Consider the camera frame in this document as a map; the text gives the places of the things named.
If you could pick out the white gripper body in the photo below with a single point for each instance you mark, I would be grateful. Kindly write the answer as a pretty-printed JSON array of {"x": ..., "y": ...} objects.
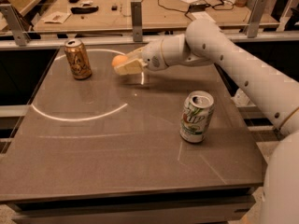
[{"x": 152, "y": 58}]

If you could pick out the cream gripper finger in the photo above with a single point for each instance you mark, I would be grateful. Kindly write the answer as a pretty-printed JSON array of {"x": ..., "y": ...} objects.
[
  {"x": 129, "y": 67},
  {"x": 137, "y": 53}
]

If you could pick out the orange fruit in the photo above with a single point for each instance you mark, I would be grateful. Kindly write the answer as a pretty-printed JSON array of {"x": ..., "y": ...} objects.
[{"x": 119, "y": 59}]

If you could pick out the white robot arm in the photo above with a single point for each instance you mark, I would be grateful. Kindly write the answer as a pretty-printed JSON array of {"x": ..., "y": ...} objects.
[{"x": 275, "y": 94}]

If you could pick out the orange soda can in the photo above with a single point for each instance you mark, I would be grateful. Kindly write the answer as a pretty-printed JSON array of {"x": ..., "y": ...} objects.
[{"x": 78, "y": 60}]

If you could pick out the white green 7up can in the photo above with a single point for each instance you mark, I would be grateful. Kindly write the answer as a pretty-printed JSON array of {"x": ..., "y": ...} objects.
[{"x": 197, "y": 112}]

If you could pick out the small black box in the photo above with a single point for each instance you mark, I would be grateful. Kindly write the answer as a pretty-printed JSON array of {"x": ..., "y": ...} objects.
[{"x": 114, "y": 7}]

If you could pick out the wooden back table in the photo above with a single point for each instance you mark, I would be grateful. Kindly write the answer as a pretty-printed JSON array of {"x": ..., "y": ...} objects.
[{"x": 157, "y": 15}]

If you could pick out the white booklet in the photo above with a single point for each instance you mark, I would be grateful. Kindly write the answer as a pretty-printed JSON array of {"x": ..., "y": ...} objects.
[{"x": 202, "y": 15}]

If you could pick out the black power adapter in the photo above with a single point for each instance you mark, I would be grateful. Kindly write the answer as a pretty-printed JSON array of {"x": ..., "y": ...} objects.
[{"x": 196, "y": 7}]

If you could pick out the black remote device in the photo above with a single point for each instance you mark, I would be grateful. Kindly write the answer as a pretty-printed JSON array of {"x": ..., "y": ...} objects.
[{"x": 84, "y": 10}]

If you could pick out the white paper card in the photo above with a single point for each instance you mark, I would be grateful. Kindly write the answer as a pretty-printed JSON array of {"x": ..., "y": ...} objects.
[{"x": 56, "y": 17}]

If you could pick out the clear sanitizer bottle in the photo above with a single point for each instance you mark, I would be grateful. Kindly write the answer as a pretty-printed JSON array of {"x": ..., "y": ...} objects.
[{"x": 241, "y": 98}]

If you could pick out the centre metal bracket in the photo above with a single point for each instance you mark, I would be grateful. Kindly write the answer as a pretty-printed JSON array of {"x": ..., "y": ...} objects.
[{"x": 136, "y": 18}]

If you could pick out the metal bracket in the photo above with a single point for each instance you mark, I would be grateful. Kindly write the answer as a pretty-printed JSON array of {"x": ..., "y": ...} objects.
[
  {"x": 136, "y": 18},
  {"x": 13, "y": 20},
  {"x": 255, "y": 18}
]

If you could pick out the left metal bracket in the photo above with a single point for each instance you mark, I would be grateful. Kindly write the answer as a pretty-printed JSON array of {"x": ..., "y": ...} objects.
[{"x": 13, "y": 20}]

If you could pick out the right metal bracket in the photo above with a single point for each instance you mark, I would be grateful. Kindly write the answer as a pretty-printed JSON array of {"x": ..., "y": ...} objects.
[{"x": 255, "y": 18}]

